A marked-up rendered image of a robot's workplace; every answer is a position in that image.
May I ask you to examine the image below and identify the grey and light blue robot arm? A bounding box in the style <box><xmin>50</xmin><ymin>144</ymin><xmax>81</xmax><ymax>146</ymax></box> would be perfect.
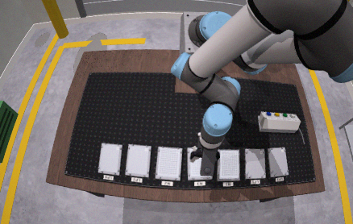
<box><xmin>171</xmin><ymin>0</ymin><xmax>353</xmax><ymax>176</ymax></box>

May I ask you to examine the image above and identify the black perforated work table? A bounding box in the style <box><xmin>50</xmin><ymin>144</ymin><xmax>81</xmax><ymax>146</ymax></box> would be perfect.
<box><xmin>64</xmin><ymin>72</ymin><xmax>316</xmax><ymax>189</ymax></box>

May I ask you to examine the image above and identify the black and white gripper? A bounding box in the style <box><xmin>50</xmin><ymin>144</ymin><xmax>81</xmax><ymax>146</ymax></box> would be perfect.
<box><xmin>190</xmin><ymin>131</ymin><xmax>220</xmax><ymax>163</ymax></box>

